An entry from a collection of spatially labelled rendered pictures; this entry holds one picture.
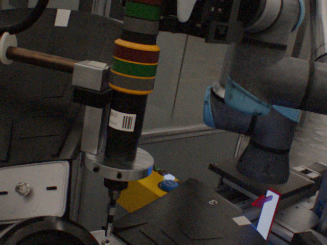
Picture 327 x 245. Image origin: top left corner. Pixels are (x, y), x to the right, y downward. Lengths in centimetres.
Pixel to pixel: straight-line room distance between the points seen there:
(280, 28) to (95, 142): 32
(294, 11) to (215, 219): 32
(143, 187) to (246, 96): 39
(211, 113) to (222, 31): 63
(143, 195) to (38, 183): 48
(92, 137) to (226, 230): 26
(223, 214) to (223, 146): 121
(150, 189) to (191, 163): 83
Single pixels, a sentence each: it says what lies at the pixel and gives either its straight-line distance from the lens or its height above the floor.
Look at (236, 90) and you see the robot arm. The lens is 59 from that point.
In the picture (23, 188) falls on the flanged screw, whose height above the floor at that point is 126.
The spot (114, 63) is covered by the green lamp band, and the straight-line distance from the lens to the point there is 37.
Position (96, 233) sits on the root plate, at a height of 119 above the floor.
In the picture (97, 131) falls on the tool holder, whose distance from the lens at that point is 39.
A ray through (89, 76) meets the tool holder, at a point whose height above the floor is 138.
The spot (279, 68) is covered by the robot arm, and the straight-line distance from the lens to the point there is 59.
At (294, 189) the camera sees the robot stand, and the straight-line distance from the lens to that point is 116.
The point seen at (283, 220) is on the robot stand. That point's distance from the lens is 117.
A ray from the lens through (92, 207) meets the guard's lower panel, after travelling 143.
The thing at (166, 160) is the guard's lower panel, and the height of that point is 87.
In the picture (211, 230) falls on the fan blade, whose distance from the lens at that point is 55.
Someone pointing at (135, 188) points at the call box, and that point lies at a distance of 91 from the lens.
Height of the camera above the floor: 147
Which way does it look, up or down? 17 degrees down
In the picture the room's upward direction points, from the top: 11 degrees clockwise
